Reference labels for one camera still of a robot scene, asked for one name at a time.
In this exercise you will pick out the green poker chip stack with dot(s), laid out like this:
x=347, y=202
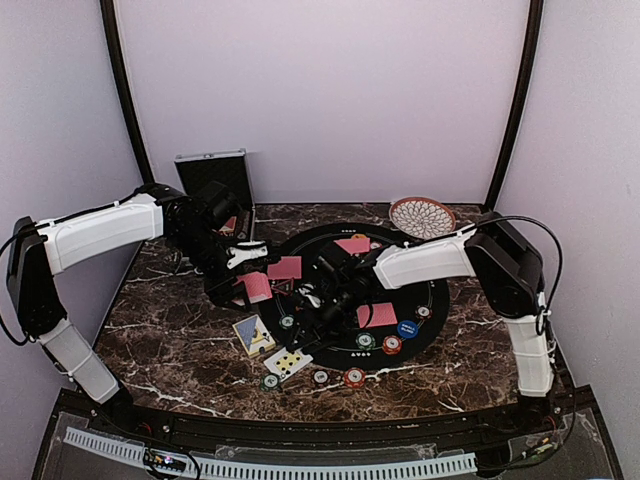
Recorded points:
x=270, y=382

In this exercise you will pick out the blue small blind button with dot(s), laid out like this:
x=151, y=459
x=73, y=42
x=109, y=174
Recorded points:
x=407, y=329

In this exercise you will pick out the boxed card deck in case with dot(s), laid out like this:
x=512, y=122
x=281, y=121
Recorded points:
x=229, y=227

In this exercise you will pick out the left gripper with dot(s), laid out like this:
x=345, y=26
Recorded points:
x=219, y=296

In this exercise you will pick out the green chips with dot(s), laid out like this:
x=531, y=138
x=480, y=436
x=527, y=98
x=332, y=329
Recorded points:
x=365, y=341
x=287, y=322

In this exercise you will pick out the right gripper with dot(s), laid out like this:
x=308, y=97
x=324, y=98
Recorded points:
x=319, y=325

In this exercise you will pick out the left black frame post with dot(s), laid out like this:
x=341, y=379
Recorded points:
x=123, y=89

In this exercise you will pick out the black-red 100 chip stack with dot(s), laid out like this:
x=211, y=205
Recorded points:
x=320, y=377

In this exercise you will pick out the patterned ceramic plate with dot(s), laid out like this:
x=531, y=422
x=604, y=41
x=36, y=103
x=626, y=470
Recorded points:
x=422, y=217

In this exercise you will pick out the black frame post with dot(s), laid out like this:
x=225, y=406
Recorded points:
x=123, y=89
x=521, y=89

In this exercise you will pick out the dealt red card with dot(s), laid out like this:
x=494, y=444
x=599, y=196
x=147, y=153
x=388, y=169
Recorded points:
x=288, y=267
x=376, y=315
x=354, y=246

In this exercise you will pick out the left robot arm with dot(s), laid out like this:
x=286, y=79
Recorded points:
x=38, y=251

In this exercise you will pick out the red-gold 5 chip stack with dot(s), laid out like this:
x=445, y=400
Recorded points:
x=354, y=378

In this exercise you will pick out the black round poker mat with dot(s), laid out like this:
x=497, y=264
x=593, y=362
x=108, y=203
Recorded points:
x=342, y=353

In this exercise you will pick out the red triangular all-in marker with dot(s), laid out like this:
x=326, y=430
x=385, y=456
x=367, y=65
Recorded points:
x=283, y=287

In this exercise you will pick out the yellow card box on table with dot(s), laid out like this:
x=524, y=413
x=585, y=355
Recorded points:
x=254, y=336

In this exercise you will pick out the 100 chips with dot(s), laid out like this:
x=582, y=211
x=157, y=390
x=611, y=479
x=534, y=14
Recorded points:
x=423, y=312

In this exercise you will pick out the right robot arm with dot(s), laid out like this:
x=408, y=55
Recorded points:
x=507, y=266

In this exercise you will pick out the red card deck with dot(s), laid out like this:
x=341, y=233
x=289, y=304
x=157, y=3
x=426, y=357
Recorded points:
x=257, y=286

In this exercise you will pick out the white slotted cable duct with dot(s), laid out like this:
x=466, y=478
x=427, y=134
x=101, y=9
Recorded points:
x=272, y=465

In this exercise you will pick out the six of spades card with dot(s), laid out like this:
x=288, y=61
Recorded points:
x=284, y=364

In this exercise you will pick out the right black frame post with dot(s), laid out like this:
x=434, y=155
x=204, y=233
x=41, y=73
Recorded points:
x=521, y=89

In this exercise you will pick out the aluminium poker chip case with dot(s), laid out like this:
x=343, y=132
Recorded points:
x=229, y=168

